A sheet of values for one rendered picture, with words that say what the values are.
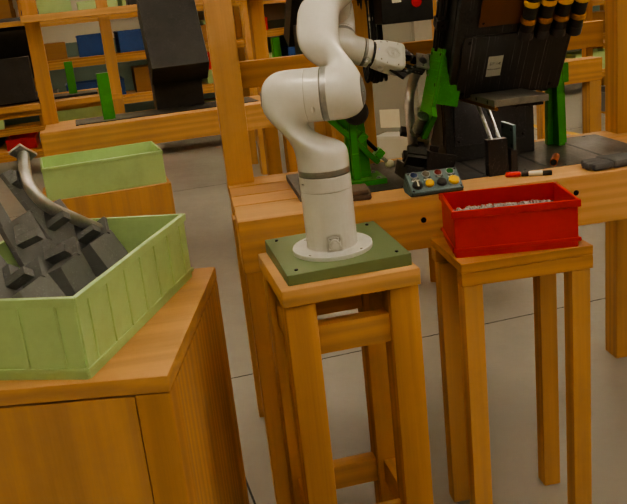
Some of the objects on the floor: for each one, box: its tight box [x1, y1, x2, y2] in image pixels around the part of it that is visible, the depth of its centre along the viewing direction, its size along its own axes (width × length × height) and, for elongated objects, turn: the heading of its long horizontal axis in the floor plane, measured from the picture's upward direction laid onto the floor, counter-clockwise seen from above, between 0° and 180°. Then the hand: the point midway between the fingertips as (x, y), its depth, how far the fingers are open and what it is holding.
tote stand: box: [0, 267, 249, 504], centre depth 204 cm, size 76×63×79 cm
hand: (417, 65), depth 254 cm, fingers closed on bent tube, 3 cm apart
